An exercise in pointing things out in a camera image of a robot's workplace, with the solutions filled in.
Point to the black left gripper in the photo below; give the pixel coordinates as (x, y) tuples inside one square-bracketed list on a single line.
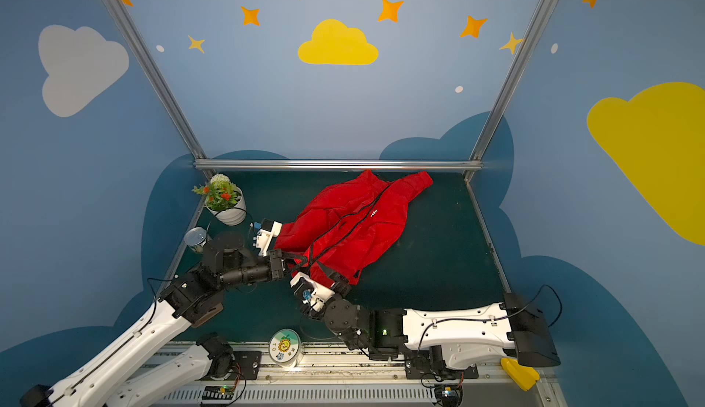
[(276, 265)]

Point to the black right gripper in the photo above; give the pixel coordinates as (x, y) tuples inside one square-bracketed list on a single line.
[(335, 288)]

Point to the red zip jacket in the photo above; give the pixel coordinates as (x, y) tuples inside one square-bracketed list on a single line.
[(350, 225)]

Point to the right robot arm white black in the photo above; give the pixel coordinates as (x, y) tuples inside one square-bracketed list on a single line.
[(514, 328)]

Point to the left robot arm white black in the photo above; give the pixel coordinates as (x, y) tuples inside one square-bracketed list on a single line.
[(188, 301)]

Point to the round green white tape roll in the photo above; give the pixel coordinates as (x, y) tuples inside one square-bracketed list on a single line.
[(285, 348)]

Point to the potted plant white pot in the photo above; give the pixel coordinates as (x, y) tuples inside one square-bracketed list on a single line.
[(223, 199)]

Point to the small metal tin can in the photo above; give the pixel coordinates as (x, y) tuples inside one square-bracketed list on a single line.
[(196, 239)]

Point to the left small circuit board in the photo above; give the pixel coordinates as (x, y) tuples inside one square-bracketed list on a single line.
[(217, 396)]

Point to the small circuit board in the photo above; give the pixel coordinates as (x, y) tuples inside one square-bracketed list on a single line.
[(447, 396), (217, 396)]

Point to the right small circuit board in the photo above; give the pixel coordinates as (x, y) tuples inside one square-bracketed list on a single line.
[(447, 396)]

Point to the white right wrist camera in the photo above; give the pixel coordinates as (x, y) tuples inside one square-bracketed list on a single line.
[(302, 287)]

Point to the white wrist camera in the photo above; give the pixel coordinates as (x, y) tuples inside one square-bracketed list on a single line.
[(266, 232), (302, 287)]

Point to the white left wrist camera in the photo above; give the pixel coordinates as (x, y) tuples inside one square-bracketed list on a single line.
[(266, 232)]

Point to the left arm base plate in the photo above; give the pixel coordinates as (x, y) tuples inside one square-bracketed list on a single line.
[(243, 365)]

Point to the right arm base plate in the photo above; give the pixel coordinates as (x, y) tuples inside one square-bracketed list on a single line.
[(424, 368)]

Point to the aluminium frame back rail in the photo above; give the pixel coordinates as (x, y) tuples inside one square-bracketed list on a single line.
[(336, 165)]

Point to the aluminium frame left post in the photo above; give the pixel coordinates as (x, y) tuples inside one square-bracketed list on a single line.
[(120, 14)]

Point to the aluminium frame post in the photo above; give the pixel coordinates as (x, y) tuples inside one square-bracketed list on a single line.
[(120, 14), (532, 36)]

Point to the aluminium frame right post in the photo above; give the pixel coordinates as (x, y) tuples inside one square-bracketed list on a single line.
[(532, 36)]

